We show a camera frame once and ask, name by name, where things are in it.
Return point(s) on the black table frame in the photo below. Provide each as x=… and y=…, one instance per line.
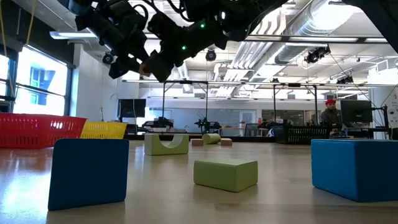
x=242, y=138

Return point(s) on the black computer monitor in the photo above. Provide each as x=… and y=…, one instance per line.
x=132, y=108
x=356, y=110

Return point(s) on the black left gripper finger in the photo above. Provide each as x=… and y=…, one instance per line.
x=124, y=68

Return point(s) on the black background equipment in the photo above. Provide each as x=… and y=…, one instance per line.
x=160, y=123

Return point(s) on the silver ventilation duct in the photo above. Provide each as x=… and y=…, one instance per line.
x=298, y=37

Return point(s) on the office chair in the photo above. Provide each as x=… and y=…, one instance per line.
x=251, y=130

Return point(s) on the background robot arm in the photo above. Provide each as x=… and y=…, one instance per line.
x=203, y=123

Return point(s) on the ceiling light bar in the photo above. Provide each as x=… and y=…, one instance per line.
x=77, y=35

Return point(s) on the red plastic basket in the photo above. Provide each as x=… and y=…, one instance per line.
x=37, y=130

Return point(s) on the blue rectangular block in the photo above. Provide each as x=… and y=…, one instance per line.
x=357, y=169

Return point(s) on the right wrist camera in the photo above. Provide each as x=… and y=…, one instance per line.
x=168, y=26

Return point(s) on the yellow plastic basket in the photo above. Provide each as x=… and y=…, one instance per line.
x=104, y=130

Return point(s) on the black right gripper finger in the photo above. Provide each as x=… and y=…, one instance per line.
x=163, y=68

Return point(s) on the black plastic basket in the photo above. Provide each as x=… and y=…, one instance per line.
x=306, y=135

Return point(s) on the green cylinder block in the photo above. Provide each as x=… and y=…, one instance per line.
x=211, y=138

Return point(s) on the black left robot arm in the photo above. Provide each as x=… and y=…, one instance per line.
x=93, y=21

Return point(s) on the green arch block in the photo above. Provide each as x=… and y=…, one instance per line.
x=150, y=146

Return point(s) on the black ceiling spotlight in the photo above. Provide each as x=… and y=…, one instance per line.
x=211, y=55
x=108, y=58

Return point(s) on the ceiling camera rig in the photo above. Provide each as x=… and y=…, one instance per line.
x=345, y=80
x=317, y=54

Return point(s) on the wall poster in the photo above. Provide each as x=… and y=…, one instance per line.
x=393, y=109

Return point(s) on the black gantry frame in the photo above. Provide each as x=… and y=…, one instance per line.
x=185, y=82
x=295, y=84

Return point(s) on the green rectangular block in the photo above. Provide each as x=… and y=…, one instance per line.
x=225, y=175

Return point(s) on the blue cube block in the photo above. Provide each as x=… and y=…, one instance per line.
x=88, y=174

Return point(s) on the short wooden block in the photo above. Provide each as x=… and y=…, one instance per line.
x=197, y=142

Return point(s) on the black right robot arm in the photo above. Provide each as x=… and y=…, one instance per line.
x=382, y=18

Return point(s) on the bright window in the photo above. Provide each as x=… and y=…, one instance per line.
x=40, y=81

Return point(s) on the person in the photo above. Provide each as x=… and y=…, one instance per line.
x=331, y=116

